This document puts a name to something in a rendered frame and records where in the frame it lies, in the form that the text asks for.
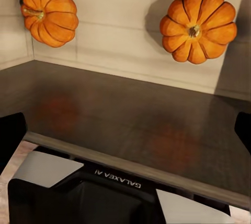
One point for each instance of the cabinet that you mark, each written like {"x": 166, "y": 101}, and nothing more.
{"x": 115, "y": 97}

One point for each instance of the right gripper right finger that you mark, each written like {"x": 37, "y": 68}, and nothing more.
{"x": 243, "y": 129}

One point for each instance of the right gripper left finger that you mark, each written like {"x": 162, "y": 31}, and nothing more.
{"x": 12, "y": 130}

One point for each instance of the pumpkin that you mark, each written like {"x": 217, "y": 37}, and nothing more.
{"x": 50, "y": 21}
{"x": 197, "y": 30}

